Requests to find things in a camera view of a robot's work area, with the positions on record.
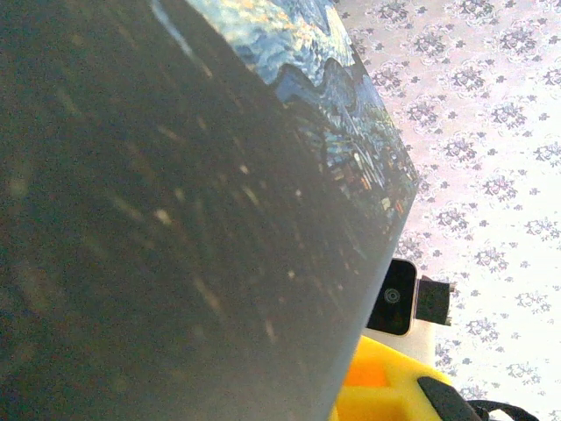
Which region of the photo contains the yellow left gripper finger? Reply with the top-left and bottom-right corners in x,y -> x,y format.
328,336 -> 455,421

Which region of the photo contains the starry night print box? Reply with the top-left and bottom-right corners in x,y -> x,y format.
0,0 -> 420,421

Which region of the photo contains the black strap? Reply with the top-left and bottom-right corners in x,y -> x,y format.
415,375 -> 543,421

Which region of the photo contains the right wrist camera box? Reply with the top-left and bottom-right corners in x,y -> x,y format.
366,257 -> 438,369

